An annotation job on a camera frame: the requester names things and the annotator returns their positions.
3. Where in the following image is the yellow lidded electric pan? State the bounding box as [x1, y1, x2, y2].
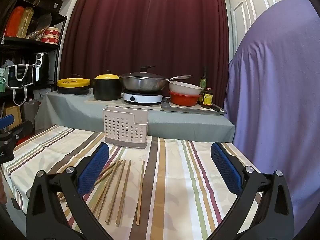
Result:
[57, 78, 91, 95]

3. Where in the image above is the red package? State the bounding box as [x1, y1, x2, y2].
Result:
[5, 6, 24, 38]

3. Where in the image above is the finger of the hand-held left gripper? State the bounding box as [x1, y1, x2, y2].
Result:
[4, 120, 33, 143]
[0, 115, 14, 131]

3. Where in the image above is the black shelf unit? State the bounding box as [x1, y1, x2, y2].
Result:
[0, 0, 68, 140]

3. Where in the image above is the black pot yellow lid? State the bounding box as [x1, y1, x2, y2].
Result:
[91, 70, 122, 100]

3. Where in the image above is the white patterned box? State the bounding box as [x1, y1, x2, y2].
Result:
[34, 88, 52, 100]

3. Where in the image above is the white induction cooker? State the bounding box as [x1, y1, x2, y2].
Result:
[123, 89, 163, 105]

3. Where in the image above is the black air fryer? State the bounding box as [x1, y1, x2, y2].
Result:
[30, 52, 49, 85]

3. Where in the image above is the black tote bag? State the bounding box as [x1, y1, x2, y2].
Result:
[5, 64, 35, 105]

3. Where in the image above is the dark glass wok lid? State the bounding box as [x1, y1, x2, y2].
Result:
[119, 66, 167, 80]

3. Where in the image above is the dark oil bottle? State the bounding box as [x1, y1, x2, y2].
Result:
[199, 67, 208, 103]

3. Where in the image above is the pile of wooden chopsticks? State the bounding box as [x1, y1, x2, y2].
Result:
[59, 156, 146, 225]

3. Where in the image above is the perforated plastic utensil holder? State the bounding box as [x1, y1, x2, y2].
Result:
[103, 106, 148, 149]

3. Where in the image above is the purple cloth cover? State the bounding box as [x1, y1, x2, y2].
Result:
[223, 0, 320, 230]

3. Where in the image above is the striped tablecloth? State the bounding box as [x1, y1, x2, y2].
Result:
[0, 125, 265, 240]

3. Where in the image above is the person's left hand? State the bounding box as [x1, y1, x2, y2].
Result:
[0, 177, 8, 205]

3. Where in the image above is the white panel door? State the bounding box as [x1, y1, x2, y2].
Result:
[230, 0, 277, 63]

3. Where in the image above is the dark foil bag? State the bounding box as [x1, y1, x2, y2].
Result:
[32, 14, 53, 40]

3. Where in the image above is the green tissue pack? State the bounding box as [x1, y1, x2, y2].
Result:
[0, 66, 8, 92]

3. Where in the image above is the sauce jar yellow label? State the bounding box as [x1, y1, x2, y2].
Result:
[201, 88, 213, 109]

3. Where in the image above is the red striped round box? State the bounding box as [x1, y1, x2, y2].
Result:
[43, 27, 61, 38]
[41, 35, 59, 45]

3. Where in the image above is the light wooden board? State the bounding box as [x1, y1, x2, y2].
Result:
[84, 96, 163, 105]

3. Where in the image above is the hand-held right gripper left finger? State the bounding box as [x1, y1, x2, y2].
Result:
[26, 142, 110, 240]

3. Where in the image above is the grey storage box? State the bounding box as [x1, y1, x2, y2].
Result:
[21, 100, 42, 128]

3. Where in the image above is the steel wok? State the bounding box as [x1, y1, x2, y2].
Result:
[119, 75, 193, 92]

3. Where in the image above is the grey metal tray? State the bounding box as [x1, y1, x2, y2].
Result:
[161, 97, 227, 115]

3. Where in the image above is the gold package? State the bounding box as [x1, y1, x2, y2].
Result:
[17, 7, 34, 38]

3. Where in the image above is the red colander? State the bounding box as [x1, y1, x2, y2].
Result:
[168, 90, 202, 106]

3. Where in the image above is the wooden board with frame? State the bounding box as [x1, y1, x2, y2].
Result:
[5, 105, 22, 125]

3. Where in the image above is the grey-green tablecloth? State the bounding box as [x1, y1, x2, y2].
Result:
[34, 89, 235, 143]

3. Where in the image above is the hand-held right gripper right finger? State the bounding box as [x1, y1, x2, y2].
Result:
[210, 142, 295, 240]

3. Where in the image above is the maroon curtain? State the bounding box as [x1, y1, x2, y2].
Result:
[60, 0, 230, 100]

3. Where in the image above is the beige bowl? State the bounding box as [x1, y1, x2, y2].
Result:
[168, 80, 203, 96]

